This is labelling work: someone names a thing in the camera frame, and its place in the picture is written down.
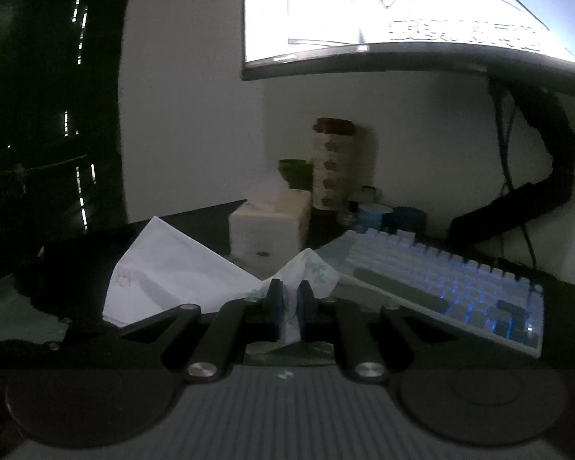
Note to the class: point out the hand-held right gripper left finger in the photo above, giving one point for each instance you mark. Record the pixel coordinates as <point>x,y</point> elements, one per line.
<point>275,311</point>

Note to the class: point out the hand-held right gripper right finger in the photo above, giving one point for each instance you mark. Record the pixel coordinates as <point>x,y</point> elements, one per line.
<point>304,314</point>

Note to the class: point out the white tissue box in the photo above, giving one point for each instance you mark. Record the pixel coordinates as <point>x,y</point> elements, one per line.
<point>263,235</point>

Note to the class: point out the white tissue with green print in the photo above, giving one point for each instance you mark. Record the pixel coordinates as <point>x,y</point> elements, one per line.
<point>172,268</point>

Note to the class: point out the dark round container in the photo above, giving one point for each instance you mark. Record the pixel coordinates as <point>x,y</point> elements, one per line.
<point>407,220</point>

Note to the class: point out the white backlit keyboard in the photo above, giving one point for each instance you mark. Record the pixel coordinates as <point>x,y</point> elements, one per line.
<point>412,268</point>

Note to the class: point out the green cup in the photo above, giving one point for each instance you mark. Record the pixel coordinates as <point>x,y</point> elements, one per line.
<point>294,175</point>

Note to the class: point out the patterned canister with brown lid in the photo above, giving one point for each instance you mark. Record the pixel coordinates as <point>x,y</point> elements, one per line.
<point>334,167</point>

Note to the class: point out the dark window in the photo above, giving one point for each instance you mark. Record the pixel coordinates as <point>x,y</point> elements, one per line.
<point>38,81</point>

